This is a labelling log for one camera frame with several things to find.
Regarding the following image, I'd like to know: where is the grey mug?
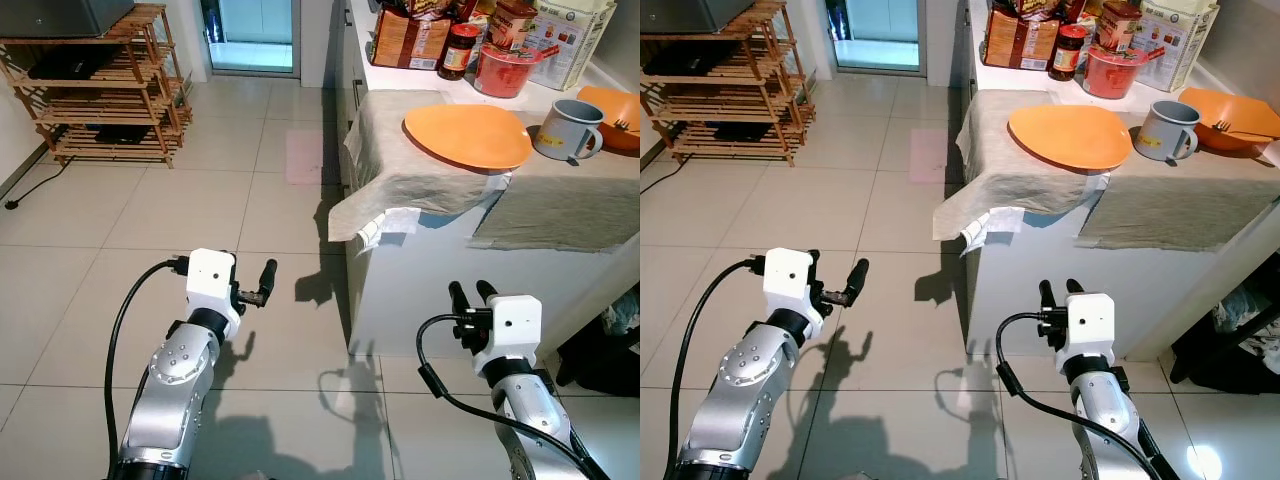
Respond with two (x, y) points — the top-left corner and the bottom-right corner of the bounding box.
(1133, 100), (1201, 164)
(533, 98), (606, 164)

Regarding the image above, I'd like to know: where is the white counter cabinet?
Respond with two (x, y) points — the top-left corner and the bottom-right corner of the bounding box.
(338, 0), (641, 363)
(955, 0), (1280, 363)

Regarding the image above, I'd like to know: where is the grey-green tablecloth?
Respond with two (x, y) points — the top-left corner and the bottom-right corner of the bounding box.
(932, 88), (1280, 253)
(328, 88), (641, 253)

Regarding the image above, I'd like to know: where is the pink floor mat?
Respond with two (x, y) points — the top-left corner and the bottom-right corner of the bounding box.
(285, 127), (327, 187)
(908, 127), (950, 187)

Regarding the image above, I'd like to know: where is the orange plate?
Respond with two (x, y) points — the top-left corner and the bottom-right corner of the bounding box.
(403, 104), (535, 173)
(1007, 104), (1135, 173)

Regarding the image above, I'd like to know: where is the wooden shelf rack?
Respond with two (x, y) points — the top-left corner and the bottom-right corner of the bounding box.
(640, 4), (817, 167)
(0, 4), (194, 169)

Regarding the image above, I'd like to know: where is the red plastic pot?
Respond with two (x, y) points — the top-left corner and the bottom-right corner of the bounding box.
(1083, 44), (1167, 100)
(473, 42), (561, 99)

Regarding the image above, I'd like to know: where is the glass door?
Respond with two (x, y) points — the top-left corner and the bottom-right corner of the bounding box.
(825, 0), (927, 74)
(200, 0), (302, 77)

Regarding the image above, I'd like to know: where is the orange bowl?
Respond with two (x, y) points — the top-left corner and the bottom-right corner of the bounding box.
(577, 85), (641, 157)
(1178, 87), (1280, 157)

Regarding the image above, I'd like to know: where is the dark sauce jar red lid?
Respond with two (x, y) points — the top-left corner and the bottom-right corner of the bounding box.
(438, 22), (483, 82)
(1048, 24), (1089, 82)

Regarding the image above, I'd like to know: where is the brown food packet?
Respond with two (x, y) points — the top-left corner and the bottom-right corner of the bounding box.
(983, 8), (1061, 71)
(371, 8), (451, 71)

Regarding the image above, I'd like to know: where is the brown jar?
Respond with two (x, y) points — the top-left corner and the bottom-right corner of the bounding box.
(1096, 0), (1144, 52)
(487, 0), (539, 52)

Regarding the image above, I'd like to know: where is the large white printed bag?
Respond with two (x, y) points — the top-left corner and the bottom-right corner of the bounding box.
(520, 0), (617, 92)
(1135, 0), (1222, 93)

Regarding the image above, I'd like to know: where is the black microwave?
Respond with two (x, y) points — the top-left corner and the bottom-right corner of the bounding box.
(640, 0), (747, 36)
(0, 0), (137, 39)

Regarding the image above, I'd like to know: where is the red yellow food packet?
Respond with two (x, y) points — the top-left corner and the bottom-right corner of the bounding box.
(400, 0), (479, 23)
(1015, 0), (1093, 26)

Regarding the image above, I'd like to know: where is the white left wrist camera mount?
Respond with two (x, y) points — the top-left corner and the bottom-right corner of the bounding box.
(186, 248), (242, 320)
(763, 247), (817, 320)

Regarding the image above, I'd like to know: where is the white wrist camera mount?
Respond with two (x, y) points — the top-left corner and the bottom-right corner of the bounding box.
(763, 247), (817, 320)
(186, 248), (242, 320)
(1060, 292), (1117, 374)
(470, 294), (544, 377)

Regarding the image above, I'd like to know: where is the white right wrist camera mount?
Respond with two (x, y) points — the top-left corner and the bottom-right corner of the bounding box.
(1060, 292), (1117, 374)
(470, 294), (544, 377)

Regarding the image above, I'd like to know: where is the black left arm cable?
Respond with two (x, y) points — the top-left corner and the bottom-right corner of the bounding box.
(104, 257), (191, 479)
(664, 257), (767, 479)

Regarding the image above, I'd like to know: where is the black power cable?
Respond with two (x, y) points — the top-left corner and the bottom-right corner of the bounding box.
(4, 155), (73, 212)
(640, 155), (683, 197)

